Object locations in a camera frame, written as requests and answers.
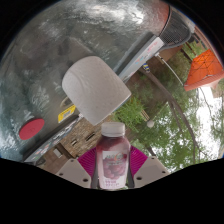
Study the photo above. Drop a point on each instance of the pink juice bottle white cap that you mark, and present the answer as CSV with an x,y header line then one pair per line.
x,y
112,150

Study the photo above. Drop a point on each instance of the grey woven patio chair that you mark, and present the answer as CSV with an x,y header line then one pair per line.
x,y
175,28

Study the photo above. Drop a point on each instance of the green leafy tree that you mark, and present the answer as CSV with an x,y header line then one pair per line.
x,y
176,113

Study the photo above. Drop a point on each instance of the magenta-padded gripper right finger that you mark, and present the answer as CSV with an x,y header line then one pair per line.
x,y
150,171

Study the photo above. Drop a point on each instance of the white cup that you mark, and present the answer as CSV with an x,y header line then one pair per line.
x,y
95,88

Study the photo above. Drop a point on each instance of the brown tape roll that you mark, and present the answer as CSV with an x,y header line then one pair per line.
x,y
65,102

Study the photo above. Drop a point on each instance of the flat round red coaster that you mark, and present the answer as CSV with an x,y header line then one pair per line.
x,y
31,129

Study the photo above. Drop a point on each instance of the orange patio umbrella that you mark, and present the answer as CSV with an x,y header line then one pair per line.
x,y
205,70

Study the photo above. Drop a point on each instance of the globe lamp post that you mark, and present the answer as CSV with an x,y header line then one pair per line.
x,y
150,124

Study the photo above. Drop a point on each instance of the yellow sticker card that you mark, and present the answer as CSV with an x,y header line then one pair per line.
x,y
66,114

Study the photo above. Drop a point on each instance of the grey laptop with stickers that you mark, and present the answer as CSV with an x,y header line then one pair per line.
x,y
143,55

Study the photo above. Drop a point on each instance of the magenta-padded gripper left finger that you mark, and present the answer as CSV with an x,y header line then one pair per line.
x,y
73,173

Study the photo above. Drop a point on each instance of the blue yellow striped cone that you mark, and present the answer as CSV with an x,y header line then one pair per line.
x,y
147,67

